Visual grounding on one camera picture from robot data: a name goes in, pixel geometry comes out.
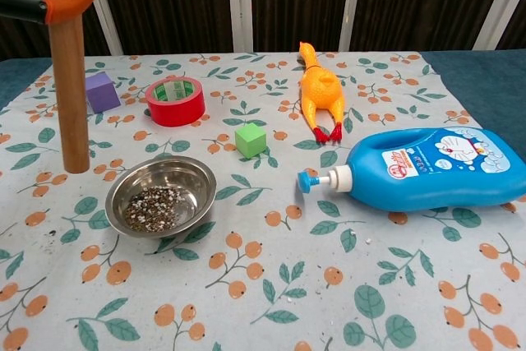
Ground wooden pestle rod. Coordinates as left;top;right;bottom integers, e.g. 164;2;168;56
39;0;90;174

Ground stainless steel bowl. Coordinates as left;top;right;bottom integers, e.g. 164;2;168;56
104;156;218;239

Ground purple foam cube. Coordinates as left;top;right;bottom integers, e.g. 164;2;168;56
84;71;122;115

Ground red tape roll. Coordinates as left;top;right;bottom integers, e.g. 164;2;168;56
145;76;206;127

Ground crushed nut pieces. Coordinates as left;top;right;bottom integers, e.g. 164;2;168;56
122;186;186;232

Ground green foam cube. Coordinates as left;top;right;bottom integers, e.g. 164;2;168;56
234;122;267;159

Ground orange rubber chicken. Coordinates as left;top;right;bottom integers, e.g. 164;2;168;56
298;41;344;145

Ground floral tablecloth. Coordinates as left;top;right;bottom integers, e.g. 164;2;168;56
0;51;526;351

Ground blue pump detergent bottle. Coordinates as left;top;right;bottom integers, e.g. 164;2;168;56
298;127;526;213

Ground white frame post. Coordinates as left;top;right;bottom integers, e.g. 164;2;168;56
339;0;367;53
472;0;526;51
227;0;254;54
89;0;124;56

